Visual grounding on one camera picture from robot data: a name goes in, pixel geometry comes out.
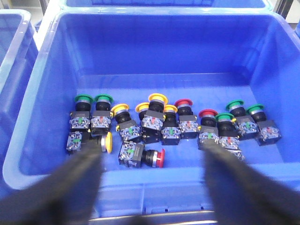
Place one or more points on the green button far left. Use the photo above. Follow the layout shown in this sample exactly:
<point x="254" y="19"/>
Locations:
<point x="80" y="118"/>

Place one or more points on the yellow button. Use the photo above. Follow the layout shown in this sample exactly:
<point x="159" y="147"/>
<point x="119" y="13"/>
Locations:
<point x="126" y="126"/>
<point x="141" y="109"/>
<point x="154" y="118"/>
<point x="170" y="133"/>

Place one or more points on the yellow button top centre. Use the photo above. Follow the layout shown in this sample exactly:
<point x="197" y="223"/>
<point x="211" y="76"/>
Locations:
<point x="154" y="118"/>

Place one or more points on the green button upper right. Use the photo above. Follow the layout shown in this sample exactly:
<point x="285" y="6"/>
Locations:
<point x="244" y="123"/>

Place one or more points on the yellow button centre right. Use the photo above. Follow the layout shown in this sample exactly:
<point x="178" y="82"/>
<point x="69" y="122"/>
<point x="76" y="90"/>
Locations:
<point x="170" y="133"/>

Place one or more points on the yellow button behind centre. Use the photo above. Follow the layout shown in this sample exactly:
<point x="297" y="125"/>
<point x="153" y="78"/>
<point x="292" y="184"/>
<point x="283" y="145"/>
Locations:
<point x="141" y="109"/>

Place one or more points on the red button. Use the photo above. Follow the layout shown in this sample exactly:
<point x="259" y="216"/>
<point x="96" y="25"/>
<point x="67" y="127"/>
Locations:
<point x="187" y="119"/>
<point x="208" y="127"/>

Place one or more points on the red button right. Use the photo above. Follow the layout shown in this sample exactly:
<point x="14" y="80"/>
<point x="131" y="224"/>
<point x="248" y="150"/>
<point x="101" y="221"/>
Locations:
<point x="208" y="127"/>

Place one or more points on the steel rack front rail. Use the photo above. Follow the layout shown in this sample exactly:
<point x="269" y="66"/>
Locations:
<point x="201" y="217"/>

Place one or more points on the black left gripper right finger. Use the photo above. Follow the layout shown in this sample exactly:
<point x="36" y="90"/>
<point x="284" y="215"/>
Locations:
<point x="243" y="196"/>

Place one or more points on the green button far right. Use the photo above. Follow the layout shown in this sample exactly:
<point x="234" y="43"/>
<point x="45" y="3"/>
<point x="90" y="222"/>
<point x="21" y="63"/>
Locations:
<point x="268" y="132"/>

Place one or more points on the green button centre right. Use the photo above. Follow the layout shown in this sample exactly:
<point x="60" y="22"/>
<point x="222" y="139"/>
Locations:
<point x="228" y="134"/>

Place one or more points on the rear left blue bin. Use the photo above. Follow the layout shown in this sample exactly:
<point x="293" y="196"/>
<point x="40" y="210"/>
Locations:
<point x="259" y="4"/>

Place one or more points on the red button upper centre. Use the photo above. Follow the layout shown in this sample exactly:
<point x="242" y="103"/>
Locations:
<point x="187" y="119"/>

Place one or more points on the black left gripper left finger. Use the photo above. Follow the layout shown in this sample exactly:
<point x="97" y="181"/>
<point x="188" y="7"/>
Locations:
<point x="66" y="197"/>

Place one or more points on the green button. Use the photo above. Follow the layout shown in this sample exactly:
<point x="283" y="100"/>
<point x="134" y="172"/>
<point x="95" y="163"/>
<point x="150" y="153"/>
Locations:
<point x="80" y="118"/>
<point x="244" y="123"/>
<point x="268" y="132"/>
<point x="228" y="134"/>
<point x="101" y="117"/>

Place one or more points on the yellow button lying sideways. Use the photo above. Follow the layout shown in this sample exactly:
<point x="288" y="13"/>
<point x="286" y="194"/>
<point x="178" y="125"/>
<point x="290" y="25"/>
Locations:
<point x="78" y="140"/>

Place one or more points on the left blue plastic bin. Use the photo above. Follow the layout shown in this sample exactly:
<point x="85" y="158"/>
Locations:
<point x="211" y="56"/>

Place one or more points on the yellow button left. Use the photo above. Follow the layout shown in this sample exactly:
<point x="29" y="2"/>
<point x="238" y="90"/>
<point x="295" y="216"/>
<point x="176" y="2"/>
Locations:
<point x="126" y="126"/>

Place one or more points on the red button sideways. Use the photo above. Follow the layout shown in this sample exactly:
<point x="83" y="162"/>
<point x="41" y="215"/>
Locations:
<point x="133" y="154"/>

